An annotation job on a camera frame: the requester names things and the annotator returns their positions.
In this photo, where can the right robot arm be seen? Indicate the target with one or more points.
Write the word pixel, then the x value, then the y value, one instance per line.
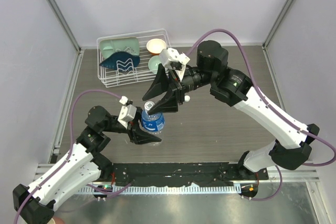
pixel 290 149

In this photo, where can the white wire dish rack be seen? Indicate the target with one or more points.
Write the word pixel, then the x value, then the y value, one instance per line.
pixel 111 78

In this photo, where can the pink cup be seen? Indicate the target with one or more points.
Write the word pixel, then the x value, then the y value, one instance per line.
pixel 58 220

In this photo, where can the light green divided plate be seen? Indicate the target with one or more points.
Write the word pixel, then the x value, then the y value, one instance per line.
pixel 127 44

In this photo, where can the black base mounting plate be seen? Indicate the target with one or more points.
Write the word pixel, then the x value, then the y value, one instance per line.
pixel 209 174

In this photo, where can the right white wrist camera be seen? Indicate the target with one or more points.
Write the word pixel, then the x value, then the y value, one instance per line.
pixel 170 58

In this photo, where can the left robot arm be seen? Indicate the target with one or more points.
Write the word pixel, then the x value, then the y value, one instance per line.
pixel 81 165

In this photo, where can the blue label water bottle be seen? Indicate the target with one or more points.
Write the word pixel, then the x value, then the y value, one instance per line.
pixel 153 124

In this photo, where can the white slotted cable duct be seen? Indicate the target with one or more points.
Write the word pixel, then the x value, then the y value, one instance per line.
pixel 192 189

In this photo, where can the white bottle cap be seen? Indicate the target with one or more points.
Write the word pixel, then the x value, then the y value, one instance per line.
pixel 148 105
pixel 187 98

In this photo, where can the light green bowl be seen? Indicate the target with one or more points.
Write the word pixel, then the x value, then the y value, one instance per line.
pixel 153 64

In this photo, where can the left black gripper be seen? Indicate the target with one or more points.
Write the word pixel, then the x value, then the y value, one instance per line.
pixel 136 135

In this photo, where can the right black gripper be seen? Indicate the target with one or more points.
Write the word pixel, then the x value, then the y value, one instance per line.
pixel 168 104

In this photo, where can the orange white bowl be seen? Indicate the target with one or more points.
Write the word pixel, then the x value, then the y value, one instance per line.
pixel 155 46

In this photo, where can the dark blue leaf plate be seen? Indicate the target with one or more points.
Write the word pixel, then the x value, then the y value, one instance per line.
pixel 121 61

